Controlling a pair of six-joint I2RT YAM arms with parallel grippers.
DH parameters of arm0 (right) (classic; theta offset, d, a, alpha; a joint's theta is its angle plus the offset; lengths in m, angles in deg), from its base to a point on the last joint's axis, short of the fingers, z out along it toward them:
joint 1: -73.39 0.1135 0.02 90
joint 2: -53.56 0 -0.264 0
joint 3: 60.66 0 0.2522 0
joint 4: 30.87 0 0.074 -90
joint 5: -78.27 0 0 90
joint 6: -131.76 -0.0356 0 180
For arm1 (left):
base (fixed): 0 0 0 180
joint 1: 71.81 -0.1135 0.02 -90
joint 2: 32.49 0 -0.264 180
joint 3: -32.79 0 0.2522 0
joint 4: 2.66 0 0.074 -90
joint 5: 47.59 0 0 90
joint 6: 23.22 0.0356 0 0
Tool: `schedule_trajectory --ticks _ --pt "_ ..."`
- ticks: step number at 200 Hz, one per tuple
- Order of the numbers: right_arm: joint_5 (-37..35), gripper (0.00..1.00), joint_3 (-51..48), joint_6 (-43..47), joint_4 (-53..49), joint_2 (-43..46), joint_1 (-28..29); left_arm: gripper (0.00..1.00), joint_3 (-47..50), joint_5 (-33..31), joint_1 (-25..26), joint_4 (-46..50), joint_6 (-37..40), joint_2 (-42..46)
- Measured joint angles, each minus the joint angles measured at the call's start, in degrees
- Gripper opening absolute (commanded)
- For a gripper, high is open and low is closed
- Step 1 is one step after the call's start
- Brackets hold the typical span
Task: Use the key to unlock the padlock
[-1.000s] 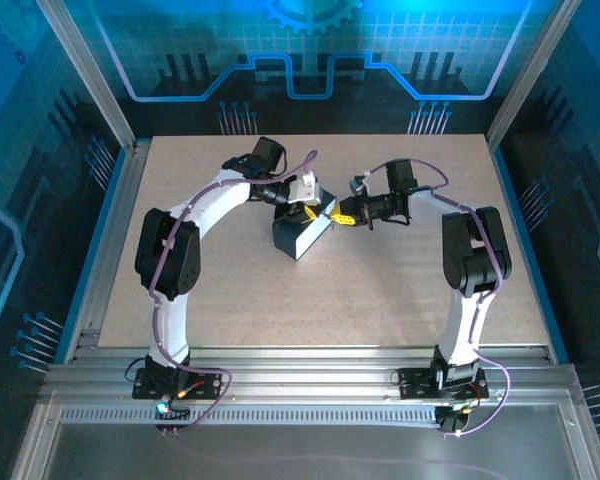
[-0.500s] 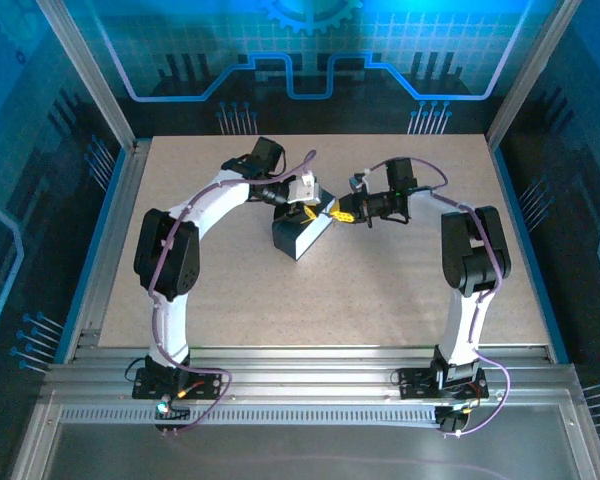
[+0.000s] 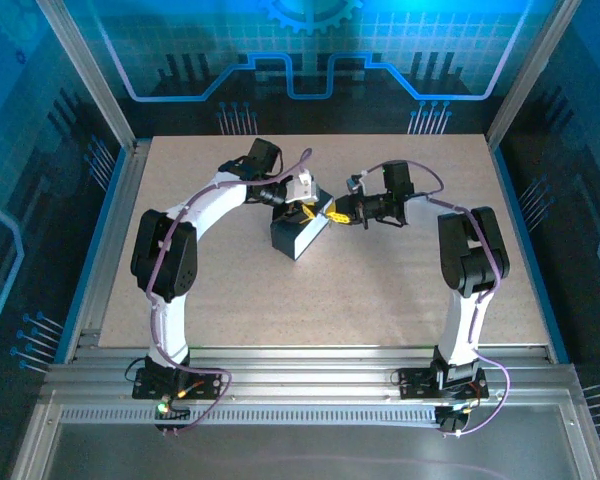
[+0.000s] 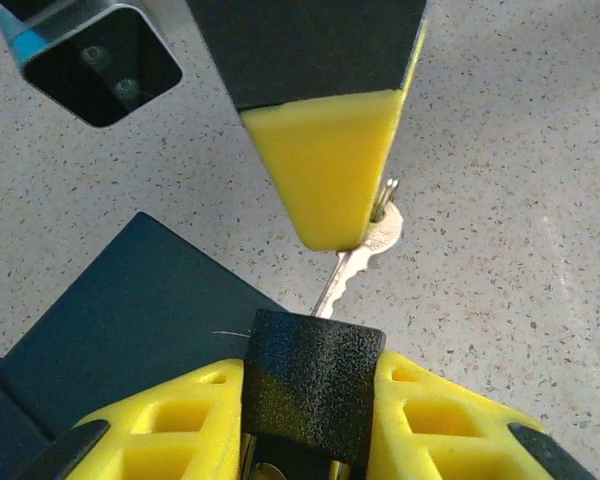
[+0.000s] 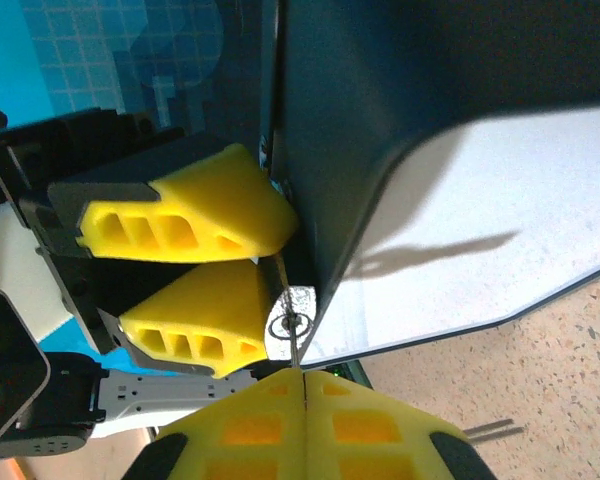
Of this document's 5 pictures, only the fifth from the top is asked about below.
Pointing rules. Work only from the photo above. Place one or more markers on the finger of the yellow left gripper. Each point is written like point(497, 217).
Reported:
point(215, 305)
point(220, 200)

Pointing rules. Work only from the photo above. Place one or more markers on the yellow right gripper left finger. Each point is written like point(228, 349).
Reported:
point(250, 435)

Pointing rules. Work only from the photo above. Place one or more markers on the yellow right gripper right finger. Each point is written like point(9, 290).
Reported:
point(370, 435)

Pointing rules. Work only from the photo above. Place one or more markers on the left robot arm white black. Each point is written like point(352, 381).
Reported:
point(10, 250)

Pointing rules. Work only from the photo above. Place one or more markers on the dark starry print lock box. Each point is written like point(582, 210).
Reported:
point(380, 100)

